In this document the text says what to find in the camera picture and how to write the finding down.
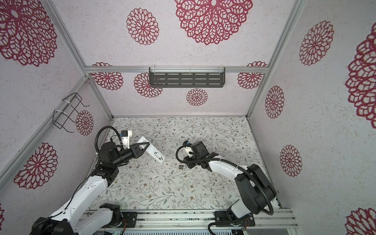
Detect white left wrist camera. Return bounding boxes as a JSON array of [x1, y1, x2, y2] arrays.
[[120, 130, 133, 149]]

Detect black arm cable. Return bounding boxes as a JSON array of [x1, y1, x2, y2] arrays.
[[175, 144, 275, 235], [94, 126, 124, 153]]

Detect white remote control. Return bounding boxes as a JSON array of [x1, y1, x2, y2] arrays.
[[137, 136, 165, 164]]

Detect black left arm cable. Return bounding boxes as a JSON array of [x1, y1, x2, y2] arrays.
[[94, 126, 124, 153]]

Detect black wire wall basket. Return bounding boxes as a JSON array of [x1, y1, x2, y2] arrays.
[[52, 92, 89, 133]]

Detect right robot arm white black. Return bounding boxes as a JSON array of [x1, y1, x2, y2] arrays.
[[175, 141, 276, 220]]

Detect dark metal wall shelf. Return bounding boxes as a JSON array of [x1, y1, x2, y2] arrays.
[[148, 67, 226, 88]]

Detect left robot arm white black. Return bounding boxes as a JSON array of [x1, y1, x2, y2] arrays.
[[31, 142, 150, 235]]

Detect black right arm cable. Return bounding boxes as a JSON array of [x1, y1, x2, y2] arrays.
[[175, 144, 275, 235]]

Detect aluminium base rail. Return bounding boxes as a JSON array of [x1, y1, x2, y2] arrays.
[[122, 209, 299, 230]]

